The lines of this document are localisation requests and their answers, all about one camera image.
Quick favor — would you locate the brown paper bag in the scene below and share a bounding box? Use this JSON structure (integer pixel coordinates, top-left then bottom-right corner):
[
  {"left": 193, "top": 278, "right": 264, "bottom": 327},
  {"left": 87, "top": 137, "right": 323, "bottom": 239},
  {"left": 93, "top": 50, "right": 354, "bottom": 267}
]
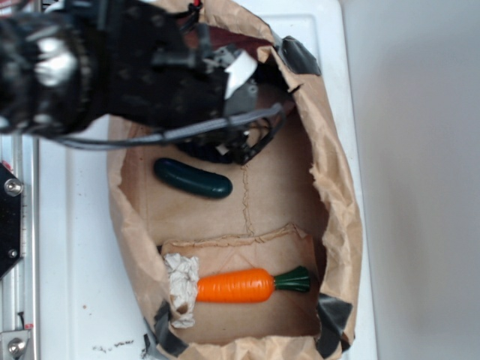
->
[{"left": 107, "top": 1, "right": 362, "bottom": 359}]

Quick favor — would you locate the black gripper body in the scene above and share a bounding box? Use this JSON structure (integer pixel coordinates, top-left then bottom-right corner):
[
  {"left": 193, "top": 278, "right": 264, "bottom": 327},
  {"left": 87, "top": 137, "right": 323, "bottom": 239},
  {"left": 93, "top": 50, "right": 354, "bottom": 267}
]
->
[{"left": 88, "top": 0, "right": 260, "bottom": 133}]

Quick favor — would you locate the dark green toy cucumber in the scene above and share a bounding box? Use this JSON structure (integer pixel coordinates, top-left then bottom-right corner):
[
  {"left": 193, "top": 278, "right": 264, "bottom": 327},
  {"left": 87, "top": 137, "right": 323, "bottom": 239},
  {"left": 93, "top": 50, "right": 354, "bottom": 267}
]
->
[{"left": 154, "top": 157, "right": 233, "bottom": 199}]

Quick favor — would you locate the orange toy carrot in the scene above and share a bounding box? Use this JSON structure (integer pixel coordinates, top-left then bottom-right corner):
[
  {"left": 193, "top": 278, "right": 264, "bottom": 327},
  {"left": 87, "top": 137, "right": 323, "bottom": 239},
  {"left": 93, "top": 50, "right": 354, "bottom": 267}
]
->
[{"left": 196, "top": 266, "right": 311, "bottom": 304}]

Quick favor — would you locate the dark blue twisted rope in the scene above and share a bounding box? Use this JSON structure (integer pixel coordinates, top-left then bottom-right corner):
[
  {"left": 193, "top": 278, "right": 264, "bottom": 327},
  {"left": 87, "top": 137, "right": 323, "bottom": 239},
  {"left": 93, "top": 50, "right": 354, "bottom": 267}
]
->
[{"left": 175, "top": 135, "right": 241, "bottom": 165}]

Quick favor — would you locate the black metal bracket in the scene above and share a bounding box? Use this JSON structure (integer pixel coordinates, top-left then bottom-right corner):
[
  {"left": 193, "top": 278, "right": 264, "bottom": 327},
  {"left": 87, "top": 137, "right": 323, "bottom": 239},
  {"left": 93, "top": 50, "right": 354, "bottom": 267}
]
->
[{"left": 0, "top": 162, "right": 23, "bottom": 279}]

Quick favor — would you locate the grey cable bundle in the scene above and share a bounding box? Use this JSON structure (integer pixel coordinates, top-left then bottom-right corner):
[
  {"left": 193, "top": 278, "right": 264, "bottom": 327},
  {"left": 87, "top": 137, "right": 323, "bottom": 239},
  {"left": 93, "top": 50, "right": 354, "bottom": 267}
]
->
[{"left": 55, "top": 103, "right": 290, "bottom": 152}]

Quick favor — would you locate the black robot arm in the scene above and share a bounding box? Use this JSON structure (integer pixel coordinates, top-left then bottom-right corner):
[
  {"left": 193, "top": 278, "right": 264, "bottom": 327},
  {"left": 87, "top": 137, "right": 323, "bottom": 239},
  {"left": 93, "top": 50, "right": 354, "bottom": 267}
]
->
[{"left": 1, "top": 1, "right": 258, "bottom": 137}]

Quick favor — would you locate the crumpled white paper ball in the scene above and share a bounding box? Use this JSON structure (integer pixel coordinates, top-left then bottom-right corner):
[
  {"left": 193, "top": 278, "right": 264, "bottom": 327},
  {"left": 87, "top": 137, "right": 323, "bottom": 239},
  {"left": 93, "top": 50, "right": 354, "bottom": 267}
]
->
[{"left": 163, "top": 253, "right": 200, "bottom": 329}]

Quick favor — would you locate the aluminium frame rail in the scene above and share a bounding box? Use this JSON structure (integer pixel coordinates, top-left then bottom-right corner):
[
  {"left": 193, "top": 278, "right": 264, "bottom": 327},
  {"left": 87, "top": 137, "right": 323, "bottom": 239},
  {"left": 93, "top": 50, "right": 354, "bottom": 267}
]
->
[{"left": 1, "top": 135, "right": 39, "bottom": 359}]

